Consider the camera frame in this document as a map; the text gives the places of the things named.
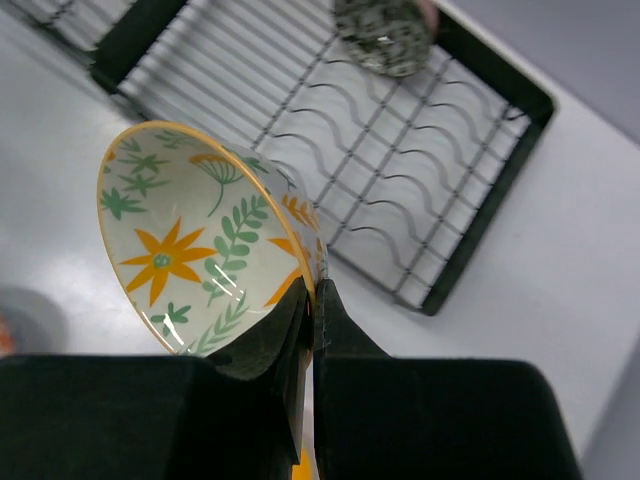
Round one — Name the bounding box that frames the grey leaf pattern bowl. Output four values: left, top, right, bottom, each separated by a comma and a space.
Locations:
333, 0, 439, 78

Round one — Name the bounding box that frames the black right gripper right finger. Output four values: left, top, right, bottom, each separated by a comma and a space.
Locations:
313, 280, 582, 479

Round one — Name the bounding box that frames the white orange flower bowl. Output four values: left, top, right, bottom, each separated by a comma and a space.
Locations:
97, 121, 328, 357

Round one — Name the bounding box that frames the black wire dish rack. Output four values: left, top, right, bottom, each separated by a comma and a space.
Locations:
1, 1, 556, 316

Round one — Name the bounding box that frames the yellow bowl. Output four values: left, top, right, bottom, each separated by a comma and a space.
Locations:
292, 448, 317, 480

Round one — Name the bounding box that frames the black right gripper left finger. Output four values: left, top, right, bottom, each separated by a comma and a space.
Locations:
1, 280, 312, 479

